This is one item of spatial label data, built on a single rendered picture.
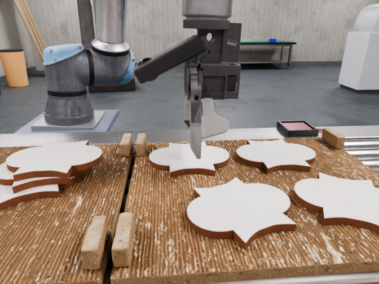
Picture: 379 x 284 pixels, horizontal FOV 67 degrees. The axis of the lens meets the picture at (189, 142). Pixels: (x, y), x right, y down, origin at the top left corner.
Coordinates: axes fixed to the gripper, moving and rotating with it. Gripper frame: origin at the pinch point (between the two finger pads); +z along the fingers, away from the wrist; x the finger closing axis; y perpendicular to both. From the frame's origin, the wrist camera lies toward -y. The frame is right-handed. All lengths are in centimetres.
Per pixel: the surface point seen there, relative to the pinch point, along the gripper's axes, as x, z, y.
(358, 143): 9.4, 4.7, 39.4
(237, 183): -10.7, 2.3, 6.2
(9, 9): 727, -44, -362
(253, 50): 846, 46, 272
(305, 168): -6.0, 2.5, 19.1
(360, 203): -17.1, 2.0, 21.1
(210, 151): 0.9, 2.4, 4.0
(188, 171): -5.2, 3.2, -0.6
